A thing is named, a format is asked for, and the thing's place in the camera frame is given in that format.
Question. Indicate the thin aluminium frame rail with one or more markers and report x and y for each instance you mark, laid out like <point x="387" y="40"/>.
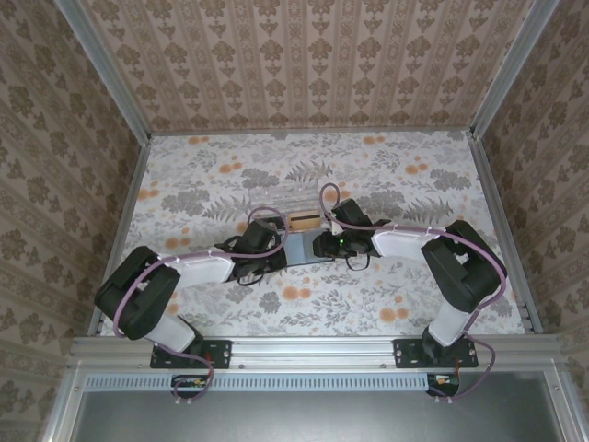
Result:
<point x="313" y="133"/>

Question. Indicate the small black connector board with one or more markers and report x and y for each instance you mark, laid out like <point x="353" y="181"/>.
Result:
<point x="444" y="382"/>
<point x="188" y="382"/>

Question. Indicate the grey metal panel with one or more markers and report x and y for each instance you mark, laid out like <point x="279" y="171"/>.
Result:
<point x="313" y="419"/>

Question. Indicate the clear acrylic card organizer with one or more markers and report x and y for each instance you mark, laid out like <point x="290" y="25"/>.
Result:
<point x="285" y="195"/>

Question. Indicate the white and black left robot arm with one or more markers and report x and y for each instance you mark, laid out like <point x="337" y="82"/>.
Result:
<point x="202" y="271"/>

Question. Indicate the wide aluminium frame rail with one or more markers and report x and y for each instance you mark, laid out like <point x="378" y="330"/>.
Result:
<point x="313" y="352"/>

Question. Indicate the aluminium frame post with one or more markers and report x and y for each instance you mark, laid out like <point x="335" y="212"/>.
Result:
<point x="500" y="69"/>
<point x="108" y="69"/>

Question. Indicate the gold card with black stripe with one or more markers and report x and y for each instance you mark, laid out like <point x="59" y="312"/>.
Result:
<point x="304" y="222"/>

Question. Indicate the aluminium side rail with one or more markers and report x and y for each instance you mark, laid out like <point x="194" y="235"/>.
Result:
<point x="504" y="230"/>
<point x="123" y="230"/>

